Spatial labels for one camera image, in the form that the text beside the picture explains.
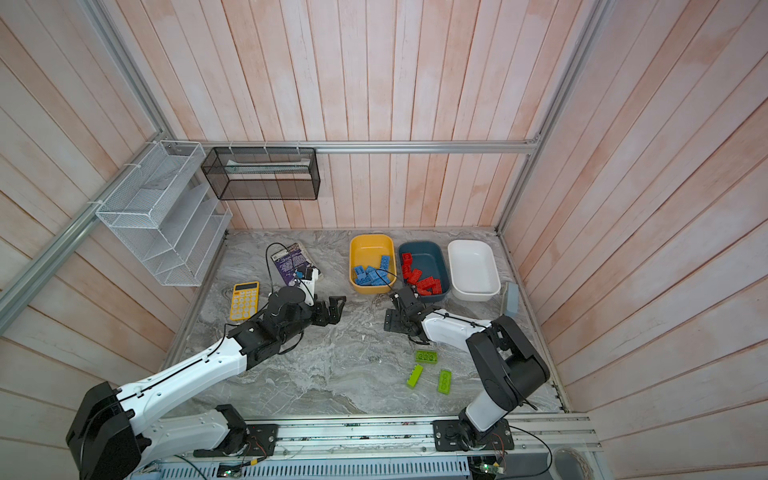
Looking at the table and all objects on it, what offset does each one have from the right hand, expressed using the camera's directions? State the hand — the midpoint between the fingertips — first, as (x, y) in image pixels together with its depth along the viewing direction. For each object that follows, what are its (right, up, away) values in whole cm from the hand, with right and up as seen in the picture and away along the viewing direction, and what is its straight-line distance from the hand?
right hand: (398, 320), depth 95 cm
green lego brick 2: (+4, -13, -13) cm, 19 cm away
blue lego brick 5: (-11, +13, +7) cm, 18 cm away
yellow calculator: (-51, +6, +3) cm, 52 cm away
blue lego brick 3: (-13, +15, +8) cm, 22 cm away
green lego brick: (+7, -9, -9) cm, 14 cm away
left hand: (-19, +8, -15) cm, 26 cm away
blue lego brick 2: (-9, +15, +7) cm, 18 cm away
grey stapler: (+37, +7, +1) cm, 37 cm away
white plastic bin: (+28, +15, +10) cm, 33 cm away
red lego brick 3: (+11, +12, +6) cm, 17 cm away
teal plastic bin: (+10, +17, +15) cm, 25 cm away
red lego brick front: (+9, +9, +3) cm, 13 cm away
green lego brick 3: (+12, -15, -12) cm, 23 cm away
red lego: (+4, +20, +12) cm, 24 cm away
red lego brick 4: (+14, +9, +6) cm, 18 cm away
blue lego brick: (-4, +18, +12) cm, 23 cm away
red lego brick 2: (+6, +14, +9) cm, 18 cm away
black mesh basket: (-48, +50, +9) cm, 70 cm away
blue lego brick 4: (-7, +12, +7) cm, 16 cm away
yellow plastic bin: (-9, +19, +16) cm, 26 cm away
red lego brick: (+3, +15, +8) cm, 17 cm away
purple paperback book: (-39, +20, +12) cm, 45 cm away
